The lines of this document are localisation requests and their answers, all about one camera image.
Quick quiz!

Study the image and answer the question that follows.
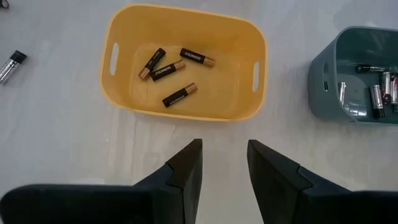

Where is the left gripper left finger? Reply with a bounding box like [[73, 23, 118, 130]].
[[0, 138, 203, 224]]

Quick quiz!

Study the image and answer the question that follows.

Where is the dark teal plastic bin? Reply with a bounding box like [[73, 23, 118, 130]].
[[307, 26, 398, 126]]

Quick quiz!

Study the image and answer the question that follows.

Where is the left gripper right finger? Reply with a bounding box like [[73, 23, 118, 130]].
[[247, 139, 398, 224]]

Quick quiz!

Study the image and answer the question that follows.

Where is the yellow plastic bin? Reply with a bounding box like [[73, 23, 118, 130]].
[[99, 2, 269, 123]]

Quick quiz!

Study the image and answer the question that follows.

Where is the black copper battery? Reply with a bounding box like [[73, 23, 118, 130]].
[[137, 47, 167, 82], [150, 59, 187, 83], [179, 47, 216, 68], [161, 82, 199, 109]]

